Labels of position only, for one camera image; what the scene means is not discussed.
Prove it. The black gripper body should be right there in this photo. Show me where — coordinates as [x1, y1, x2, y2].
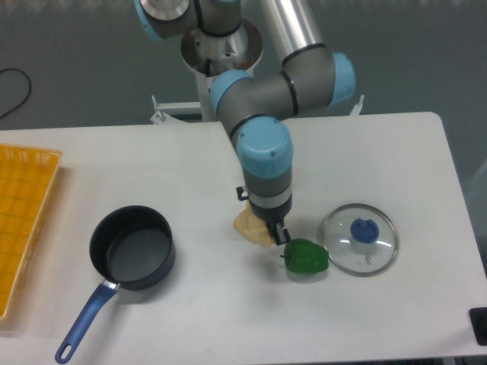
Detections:
[250, 197, 292, 224]

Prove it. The beige bread loaf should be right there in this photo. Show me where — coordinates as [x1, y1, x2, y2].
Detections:
[233, 202, 275, 247]

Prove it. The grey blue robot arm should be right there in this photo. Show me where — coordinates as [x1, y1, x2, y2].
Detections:
[135, 1, 356, 245]

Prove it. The green bell pepper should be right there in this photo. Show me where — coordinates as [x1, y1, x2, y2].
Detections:
[281, 239, 329, 275]

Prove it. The glass lid blue knob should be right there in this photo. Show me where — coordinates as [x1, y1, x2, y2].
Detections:
[320, 203, 399, 278]

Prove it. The black object table corner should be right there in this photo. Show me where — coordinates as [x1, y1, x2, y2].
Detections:
[469, 307, 487, 346]

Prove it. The yellow plastic basket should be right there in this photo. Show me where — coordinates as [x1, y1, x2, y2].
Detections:
[1, 144, 62, 319]

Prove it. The black saucepan blue handle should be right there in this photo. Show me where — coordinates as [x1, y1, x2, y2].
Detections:
[55, 205, 176, 364]

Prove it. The black cable on floor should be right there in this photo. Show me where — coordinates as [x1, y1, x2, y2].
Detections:
[0, 68, 32, 119]

